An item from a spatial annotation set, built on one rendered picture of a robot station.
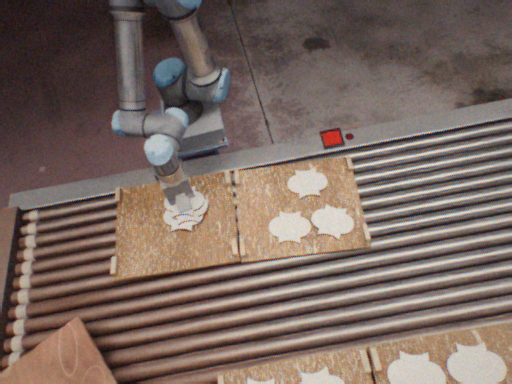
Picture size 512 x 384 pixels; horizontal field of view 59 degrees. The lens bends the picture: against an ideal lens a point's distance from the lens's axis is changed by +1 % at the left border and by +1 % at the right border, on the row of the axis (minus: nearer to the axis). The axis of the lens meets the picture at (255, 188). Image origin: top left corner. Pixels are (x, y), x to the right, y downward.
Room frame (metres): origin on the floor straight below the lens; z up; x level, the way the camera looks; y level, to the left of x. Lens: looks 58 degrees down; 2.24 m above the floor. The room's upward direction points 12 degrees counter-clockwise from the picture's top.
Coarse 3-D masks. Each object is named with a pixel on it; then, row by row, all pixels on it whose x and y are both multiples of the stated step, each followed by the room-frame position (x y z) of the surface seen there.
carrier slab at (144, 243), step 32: (128, 192) 0.91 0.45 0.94; (160, 192) 0.89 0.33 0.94; (224, 192) 0.83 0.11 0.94; (128, 224) 0.78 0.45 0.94; (160, 224) 0.76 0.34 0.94; (224, 224) 0.71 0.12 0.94; (128, 256) 0.66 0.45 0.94; (160, 256) 0.64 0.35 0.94; (192, 256) 0.62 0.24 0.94; (224, 256) 0.59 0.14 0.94
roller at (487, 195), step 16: (480, 192) 0.64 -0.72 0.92; (496, 192) 0.63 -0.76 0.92; (384, 208) 0.66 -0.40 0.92; (400, 208) 0.64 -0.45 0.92; (416, 208) 0.63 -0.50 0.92; (432, 208) 0.62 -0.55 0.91; (448, 208) 0.62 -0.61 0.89; (48, 272) 0.68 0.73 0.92; (64, 272) 0.66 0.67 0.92; (80, 272) 0.65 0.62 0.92; (96, 272) 0.64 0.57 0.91; (16, 288) 0.65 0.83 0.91; (32, 288) 0.64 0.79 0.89
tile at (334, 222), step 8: (328, 208) 0.68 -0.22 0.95; (336, 208) 0.68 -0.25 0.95; (312, 216) 0.66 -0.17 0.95; (320, 216) 0.66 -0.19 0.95; (328, 216) 0.65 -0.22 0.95; (336, 216) 0.65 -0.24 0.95; (344, 216) 0.64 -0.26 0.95; (320, 224) 0.63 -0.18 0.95; (328, 224) 0.62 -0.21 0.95; (336, 224) 0.62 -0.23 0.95; (344, 224) 0.61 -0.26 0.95; (352, 224) 0.61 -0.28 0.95; (320, 232) 0.60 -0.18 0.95; (328, 232) 0.60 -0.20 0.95; (336, 232) 0.59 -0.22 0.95; (344, 232) 0.59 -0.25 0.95
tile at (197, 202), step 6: (198, 192) 0.82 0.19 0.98; (192, 198) 0.80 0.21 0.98; (198, 198) 0.80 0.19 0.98; (168, 204) 0.80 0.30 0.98; (192, 204) 0.78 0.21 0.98; (198, 204) 0.78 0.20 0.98; (168, 210) 0.78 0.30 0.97; (174, 210) 0.77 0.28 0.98; (192, 210) 0.76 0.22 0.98; (174, 216) 0.75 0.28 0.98; (192, 216) 0.74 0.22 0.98
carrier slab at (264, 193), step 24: (264, 168) 0.90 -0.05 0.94; (288, 168) 0.88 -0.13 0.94; (312, 168) 0.85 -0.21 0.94; (336, 168) 0.83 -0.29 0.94; (240, 192) 0.82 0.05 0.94; (264, 192) 0.80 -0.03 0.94; (288, 192) 0.78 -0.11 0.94; (336, 192) 0.74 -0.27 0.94; (240, 216) 0.72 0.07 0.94; (264, 216) 0.71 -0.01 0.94; (360, 216) 0.63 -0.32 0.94; (264, 240) 0.62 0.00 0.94; (312, 240) 0.59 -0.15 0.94; (336, 240) 0.57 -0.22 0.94; (360, 240) 0.55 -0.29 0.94
